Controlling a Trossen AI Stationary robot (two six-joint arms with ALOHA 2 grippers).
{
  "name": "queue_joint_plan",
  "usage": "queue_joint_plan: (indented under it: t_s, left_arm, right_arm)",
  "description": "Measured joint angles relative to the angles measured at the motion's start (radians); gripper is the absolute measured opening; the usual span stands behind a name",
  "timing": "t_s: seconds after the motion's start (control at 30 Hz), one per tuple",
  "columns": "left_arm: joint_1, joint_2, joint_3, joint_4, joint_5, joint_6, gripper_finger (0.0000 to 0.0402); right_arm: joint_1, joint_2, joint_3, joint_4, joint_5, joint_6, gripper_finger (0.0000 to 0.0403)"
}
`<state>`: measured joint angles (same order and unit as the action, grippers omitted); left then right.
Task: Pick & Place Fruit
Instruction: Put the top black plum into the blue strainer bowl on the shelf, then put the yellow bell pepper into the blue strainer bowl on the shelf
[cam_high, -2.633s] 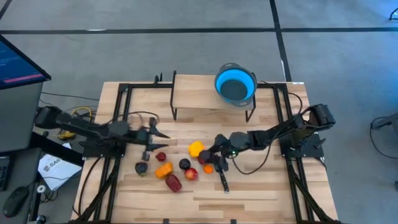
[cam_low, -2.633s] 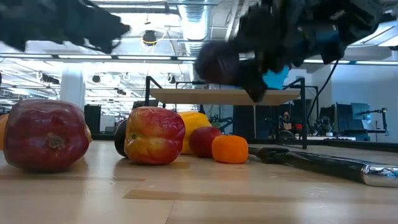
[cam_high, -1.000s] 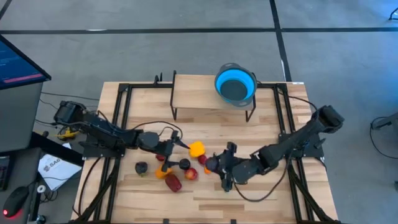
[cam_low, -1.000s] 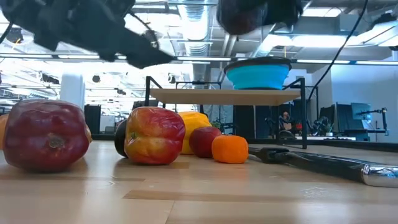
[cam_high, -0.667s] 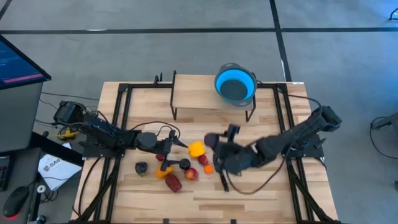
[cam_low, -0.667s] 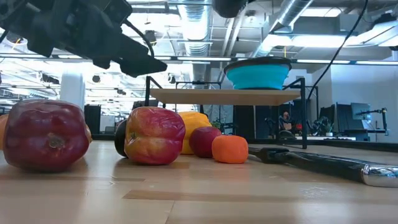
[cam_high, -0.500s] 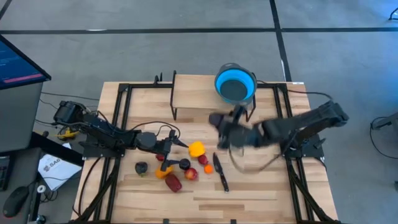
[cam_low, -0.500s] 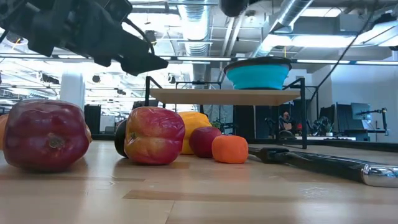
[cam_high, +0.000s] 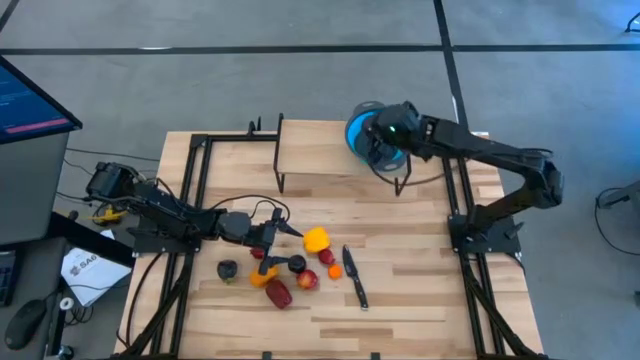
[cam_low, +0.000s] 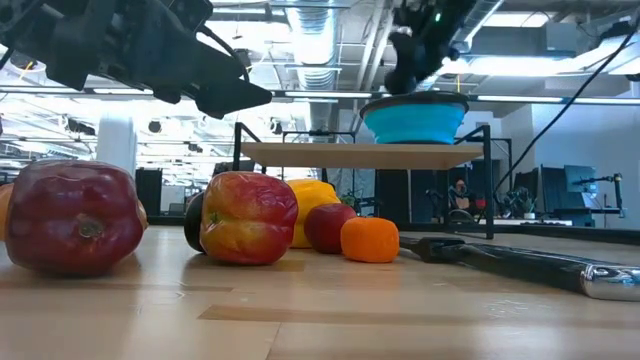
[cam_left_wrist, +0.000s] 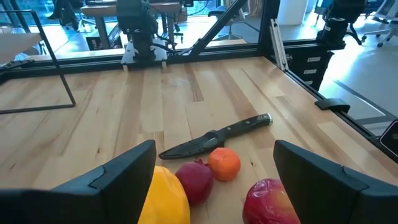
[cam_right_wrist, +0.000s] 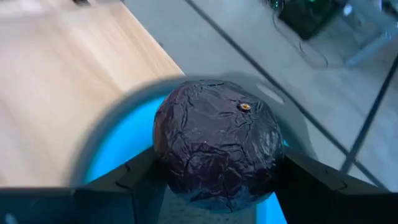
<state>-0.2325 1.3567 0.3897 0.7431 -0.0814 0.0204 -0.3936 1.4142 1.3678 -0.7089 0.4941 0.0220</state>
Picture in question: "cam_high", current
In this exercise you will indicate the black desk bar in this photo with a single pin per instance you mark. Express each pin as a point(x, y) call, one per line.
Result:
point(90, 240)

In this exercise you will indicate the red bell pepper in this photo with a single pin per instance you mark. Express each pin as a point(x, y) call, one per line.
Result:
point(278, 294)

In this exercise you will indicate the orange bell pepper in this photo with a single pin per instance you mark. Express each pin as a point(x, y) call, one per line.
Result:
point(260, 280)

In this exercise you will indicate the black plum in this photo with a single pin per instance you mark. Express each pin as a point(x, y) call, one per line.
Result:
point(297, 264)

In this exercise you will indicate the black metal table frame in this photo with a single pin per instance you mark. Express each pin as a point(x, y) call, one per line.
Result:
point(187, 170)

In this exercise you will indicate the black computer mouse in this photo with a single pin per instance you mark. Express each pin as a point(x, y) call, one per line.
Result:
point(25, 325)

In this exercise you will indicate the yellow tool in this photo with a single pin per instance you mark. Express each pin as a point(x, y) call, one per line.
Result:
point(109, 216)

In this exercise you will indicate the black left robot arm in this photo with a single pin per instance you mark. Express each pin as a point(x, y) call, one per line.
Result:
point(170, 215)

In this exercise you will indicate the grey stand foot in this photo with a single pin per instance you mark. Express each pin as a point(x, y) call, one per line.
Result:
point(622, 195)

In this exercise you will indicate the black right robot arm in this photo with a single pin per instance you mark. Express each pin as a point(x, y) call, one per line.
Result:
point(500, 150)

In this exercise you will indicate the black sheathed knife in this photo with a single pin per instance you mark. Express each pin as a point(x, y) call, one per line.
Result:
point(355, 280)

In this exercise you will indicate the white printed paper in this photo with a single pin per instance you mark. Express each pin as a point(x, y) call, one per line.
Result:
point(92, 275)

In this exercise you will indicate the wooden shelf with black legs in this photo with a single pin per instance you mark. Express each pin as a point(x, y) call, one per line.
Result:
point(315, 147)

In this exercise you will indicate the white tape roll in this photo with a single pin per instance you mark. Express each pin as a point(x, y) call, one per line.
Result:
point(66, 303)

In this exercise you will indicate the small red fruit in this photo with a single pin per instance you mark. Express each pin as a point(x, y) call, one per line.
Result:
point(326, 256)
point(257, 253)

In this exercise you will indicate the small orange fruit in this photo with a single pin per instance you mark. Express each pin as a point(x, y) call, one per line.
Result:
point(335, 271)

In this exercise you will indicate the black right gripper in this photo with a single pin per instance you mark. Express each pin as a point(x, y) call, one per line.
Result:
point(397, 125)

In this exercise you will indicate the yellow bell pepper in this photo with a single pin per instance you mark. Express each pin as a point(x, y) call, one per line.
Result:
point(316, 240)

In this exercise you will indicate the dark keyboard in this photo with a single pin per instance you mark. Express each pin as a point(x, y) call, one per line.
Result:
point(7, 277)

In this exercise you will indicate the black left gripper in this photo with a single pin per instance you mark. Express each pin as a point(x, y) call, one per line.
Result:
point(260, 235)

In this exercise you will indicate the dark purple fruit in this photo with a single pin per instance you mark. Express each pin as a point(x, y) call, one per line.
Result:
point(227, 270)

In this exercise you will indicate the red and yellow apple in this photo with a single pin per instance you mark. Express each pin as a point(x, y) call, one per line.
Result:
point(308, 279)

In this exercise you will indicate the computer monitor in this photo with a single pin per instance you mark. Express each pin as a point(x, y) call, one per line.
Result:
point(25, 105)

